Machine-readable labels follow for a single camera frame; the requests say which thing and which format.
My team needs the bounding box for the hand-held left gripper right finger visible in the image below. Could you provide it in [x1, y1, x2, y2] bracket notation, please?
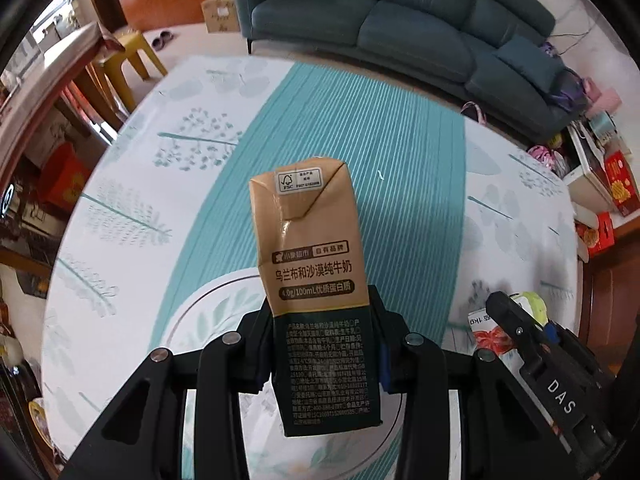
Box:
[369, 285, 582, 480]

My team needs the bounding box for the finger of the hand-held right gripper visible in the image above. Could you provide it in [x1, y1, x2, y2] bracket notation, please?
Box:
[542, 322, 569, 346]
[486, 291, 549, 369]

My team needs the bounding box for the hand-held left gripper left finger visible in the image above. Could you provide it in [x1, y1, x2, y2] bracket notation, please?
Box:
[62, 297, 276, 480]

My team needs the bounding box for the white red-print package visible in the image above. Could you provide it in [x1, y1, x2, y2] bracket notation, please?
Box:
[467, 292, 548, 361]

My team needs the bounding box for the tan and green milk carton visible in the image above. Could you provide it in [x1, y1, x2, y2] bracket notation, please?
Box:
[248, 156, 383, 440]

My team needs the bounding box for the red gift bag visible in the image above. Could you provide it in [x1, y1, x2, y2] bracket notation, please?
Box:
[575, 211, 615, 261]

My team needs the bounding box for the red gift box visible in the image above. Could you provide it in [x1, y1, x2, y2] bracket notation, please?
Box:
[602, 150, 640, 218]

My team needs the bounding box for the white side cabinet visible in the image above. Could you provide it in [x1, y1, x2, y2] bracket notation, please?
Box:
[565, 120, 616, 201]

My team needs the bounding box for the pink bag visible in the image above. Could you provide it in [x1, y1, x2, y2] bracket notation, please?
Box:
[527, 144, 568, 178]

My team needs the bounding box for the teal tree-print tablecloth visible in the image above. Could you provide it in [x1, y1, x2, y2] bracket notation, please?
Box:
[42, 55, 586, 480]

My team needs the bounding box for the pink gift box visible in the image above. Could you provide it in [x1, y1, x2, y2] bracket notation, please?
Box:
[582, 77, 623, 111]

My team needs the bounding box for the purple bag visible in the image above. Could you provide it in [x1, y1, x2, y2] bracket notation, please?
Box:
[542, 42, 591, 113]

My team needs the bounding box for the red carton box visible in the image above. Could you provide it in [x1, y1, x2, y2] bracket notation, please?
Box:
[37, 142, 93, 206]

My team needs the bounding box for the dark teal cushion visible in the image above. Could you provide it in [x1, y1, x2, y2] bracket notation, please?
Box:
[495, 36, 566, 93]

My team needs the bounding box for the dark teal sofa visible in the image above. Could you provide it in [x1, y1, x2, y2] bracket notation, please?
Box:
[231, 0, 588, 143]

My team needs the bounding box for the yellow plastic stool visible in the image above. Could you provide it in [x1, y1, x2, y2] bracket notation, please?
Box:
[92, 30, 168, 113]

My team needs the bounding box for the white curved counter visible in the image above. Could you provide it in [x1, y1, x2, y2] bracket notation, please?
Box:
[0, 22, 106, 191]

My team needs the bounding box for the brown cardboard box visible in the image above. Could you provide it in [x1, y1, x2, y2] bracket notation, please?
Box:
[201, 0, 241, 35]

